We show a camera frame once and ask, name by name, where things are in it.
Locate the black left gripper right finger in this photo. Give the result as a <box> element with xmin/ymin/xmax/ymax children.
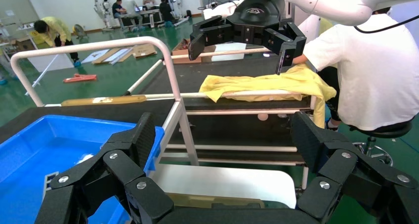
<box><xmin>291</xmin><ymin>111</ymin><xmax>419</xmax><ymax>224</ymax></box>

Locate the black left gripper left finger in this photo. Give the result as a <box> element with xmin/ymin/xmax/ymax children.
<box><xmin>34</xmin><ymin>112</ymin><xmax>175</xmax><ymax>224</ymax></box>

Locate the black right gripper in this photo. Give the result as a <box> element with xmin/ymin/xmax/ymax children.
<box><xmin>188</xmin><ymin>0</ymin><xmax>307</xmax><ymax>76</ymax></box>

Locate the yellow cloth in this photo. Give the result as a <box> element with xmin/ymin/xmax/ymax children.
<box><xmin>199</xmin><ymin>64</ymin><xmax>337</xmax><ymax>129</ymax></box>

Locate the black round stool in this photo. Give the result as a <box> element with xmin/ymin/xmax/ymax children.
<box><xmin>348</xmin><ymin>119</ymin><xmax>414</xmax><ymax>167</ymax></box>

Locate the wooden edge strip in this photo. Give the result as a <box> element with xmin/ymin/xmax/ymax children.
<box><xmin>60</xmin><ymin>95</ymin><xmax>147</xmax><ymax>107</ymax></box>

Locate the brass edge strip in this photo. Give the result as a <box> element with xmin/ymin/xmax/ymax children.
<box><xmin>166</xmin><ymin>192</ymin><xmax>266</xmax><ymax>210</ymax></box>

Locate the person in black shirt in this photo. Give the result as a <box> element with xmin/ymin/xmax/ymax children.
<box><xmin>159</xmin><ymin>0</ymin><xmax>175</xmax><ymax>24</ymax></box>

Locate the blue plastic bin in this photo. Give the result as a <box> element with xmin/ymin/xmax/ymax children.
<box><xmin>0</xmin><ymin>114</ymin><xmax>166</xmax><ymax>224</ymax></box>

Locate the person in white shirt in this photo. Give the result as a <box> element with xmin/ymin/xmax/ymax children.
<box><xmin>292</xmin><ymin>7</ymin><xmax>419</xmax><ymax>132</ymax></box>

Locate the red flat object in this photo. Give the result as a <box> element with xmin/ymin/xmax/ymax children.
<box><xmin>63</xmin><ymin>73</ymin><xmax>98</xmax><ymax>84</ymax></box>

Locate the flat cardboard sheet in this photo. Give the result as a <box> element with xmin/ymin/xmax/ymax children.
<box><xmin>132</xmin><ymin>44</ymin><xmax>158</xmax><ymax>59</ymax></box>
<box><xmin>92</xmin><ymin>47</ymin><xmax>123</xmax><ymax>65</ymax></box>

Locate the black equipment case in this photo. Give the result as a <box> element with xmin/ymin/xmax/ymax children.
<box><xmin>119</xmin><ymin>8</ymin><xmax>165</xmax><ymax>29</ymax></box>

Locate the person in gray shirt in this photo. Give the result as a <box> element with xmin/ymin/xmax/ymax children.
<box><xmin>123</xmin><ymin>0</ymin><xmax>144</xmax><ymax>27</ymax></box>

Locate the long white pipe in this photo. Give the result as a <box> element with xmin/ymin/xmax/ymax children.
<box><xmin>25</xmin><ymin>53</ymin><xmax>60</xmax><ymax>96</ymax></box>

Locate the white rectangular board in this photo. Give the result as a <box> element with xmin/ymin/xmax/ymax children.
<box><xmin>28</xmin><ymin>53</ymin><xmax>75</xmax><ymax>73</ymax></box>

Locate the person in dark blue shirt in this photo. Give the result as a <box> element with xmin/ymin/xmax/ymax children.
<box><xmin>111</xmin><ymin>0</ymin><xmax>127</xmax><ymax>20</ymax></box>

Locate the small floor fan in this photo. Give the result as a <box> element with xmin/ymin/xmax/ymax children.
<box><xmin>73</xmin><ymin>24</ymin><xmax>87</xmax><ymax>39</ymax></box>

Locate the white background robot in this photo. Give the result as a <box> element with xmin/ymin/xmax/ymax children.
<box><xmin>93</xmin><ymin>0</ymin><xmax>114</xmax><ymax>31</ymax></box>

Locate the person in yellow jacket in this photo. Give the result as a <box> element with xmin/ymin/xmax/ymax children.
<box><xmin>34</xmin><ymin>16</ymin><xmax>82</xmax><ymax>68</ymax></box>

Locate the black table with white frame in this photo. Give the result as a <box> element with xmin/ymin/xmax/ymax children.
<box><xmin>124</xmin><ymin>47</ymin><xmax>319</xmax><ymax>191</ymax></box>

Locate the white tubular rail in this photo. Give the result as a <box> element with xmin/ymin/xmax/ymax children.
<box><xmin>10</xmin><ymin>36</ymin><xmax>200</xmax><ymax>167</ymax></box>

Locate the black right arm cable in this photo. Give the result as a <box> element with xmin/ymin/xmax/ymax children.
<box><xmin>353</xmin><ymin>14</ymin><xmax>419</xmax><ymax>35</ymax></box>

